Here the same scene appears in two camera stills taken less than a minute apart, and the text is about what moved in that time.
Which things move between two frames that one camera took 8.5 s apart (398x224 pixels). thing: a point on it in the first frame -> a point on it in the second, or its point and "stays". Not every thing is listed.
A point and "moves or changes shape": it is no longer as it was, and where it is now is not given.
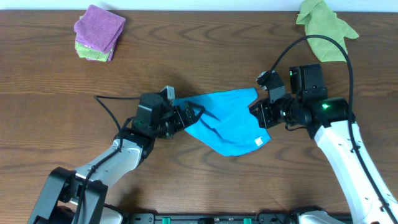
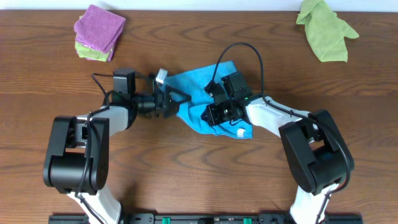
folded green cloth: (87, 52) stays
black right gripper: (265, 121) -> (210, 109)
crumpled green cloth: (318, 18) stays
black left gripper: (186, 116) -> (166, 101)
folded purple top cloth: (99, 28) stays
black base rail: (277, 218) stays
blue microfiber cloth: (227, 124) moves or changes shape
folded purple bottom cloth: (111, 54) stays
